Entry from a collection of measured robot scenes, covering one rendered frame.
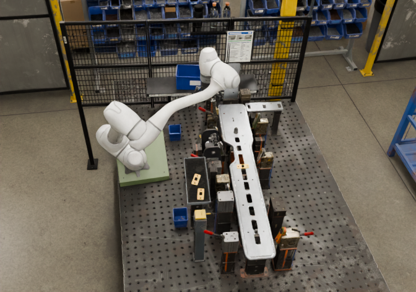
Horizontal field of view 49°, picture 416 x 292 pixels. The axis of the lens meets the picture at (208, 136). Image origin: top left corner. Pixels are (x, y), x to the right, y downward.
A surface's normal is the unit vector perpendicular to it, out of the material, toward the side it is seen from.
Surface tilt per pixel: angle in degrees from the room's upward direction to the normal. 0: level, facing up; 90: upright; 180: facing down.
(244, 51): 90
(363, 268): 0
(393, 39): 90
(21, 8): 93
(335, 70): 0
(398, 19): 90
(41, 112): 0
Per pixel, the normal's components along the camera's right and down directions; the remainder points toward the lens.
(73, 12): 0.27, 0.68
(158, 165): 0.17, -0.07
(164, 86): 0.03, -0.72
